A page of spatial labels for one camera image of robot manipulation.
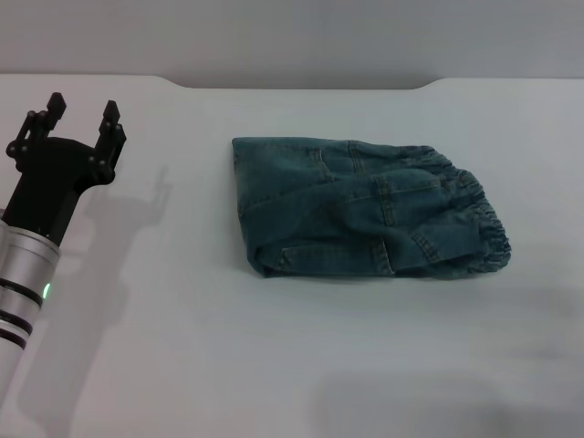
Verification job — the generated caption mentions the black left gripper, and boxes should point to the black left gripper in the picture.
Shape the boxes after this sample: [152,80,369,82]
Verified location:
[2,91,127,248]

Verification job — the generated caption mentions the blue denim shorts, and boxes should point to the blue denim shorts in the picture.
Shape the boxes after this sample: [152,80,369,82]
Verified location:
[231,136,513,280]

